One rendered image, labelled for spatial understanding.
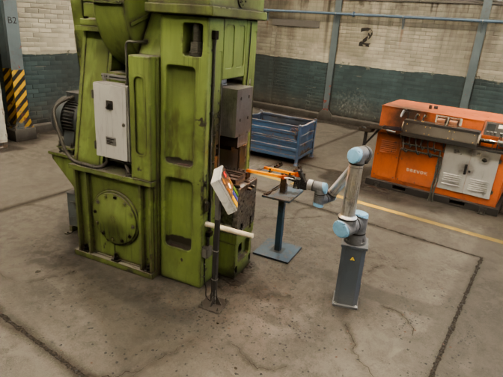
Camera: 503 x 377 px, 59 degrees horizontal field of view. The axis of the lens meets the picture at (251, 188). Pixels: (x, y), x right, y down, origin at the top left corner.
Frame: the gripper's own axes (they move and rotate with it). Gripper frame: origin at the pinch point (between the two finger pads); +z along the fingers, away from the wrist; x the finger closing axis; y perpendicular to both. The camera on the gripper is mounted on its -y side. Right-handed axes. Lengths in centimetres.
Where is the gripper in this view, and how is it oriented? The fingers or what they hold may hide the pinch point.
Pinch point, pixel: (286, 176)
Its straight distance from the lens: 380.4
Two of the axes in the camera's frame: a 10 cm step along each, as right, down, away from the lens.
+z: -9.0, -2.2, 3.7
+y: -0.9, 9.3, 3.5
